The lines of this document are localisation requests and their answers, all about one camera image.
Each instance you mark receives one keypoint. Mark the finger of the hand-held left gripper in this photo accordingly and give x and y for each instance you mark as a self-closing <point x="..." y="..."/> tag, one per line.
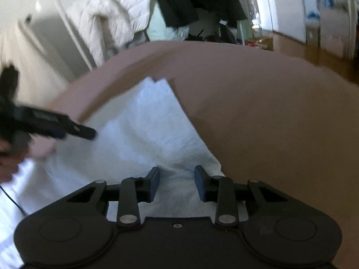
<point x="78" y="129"/>

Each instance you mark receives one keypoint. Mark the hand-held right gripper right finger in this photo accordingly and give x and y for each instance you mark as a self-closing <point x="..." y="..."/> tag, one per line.
<point x="201" y="183"/>

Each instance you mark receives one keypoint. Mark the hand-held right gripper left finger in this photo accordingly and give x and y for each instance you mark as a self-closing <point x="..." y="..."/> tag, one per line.
<point x="153" y="183"/>

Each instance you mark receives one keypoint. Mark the white towel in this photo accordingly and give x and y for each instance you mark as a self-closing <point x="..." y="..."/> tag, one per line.
<point x="134" y="140"/>

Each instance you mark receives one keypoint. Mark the person's left hand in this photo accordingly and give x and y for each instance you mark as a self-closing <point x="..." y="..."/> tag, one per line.
<point x="8" y="171"/>

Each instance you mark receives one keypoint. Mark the white wardrobe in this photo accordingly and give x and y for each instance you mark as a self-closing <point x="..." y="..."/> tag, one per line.
<point x="33" y="33"/>

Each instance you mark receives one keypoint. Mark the white puffer jacket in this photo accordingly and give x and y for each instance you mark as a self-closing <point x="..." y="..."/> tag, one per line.
<point x="112" y="16"/>

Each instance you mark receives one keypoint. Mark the mint green cloth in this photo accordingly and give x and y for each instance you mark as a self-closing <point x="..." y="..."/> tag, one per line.
<point x="162" y="26"/>

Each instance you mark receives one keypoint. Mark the cluttered shelf unit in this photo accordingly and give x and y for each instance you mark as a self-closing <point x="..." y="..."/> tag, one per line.
<point x="333" y="5"/>

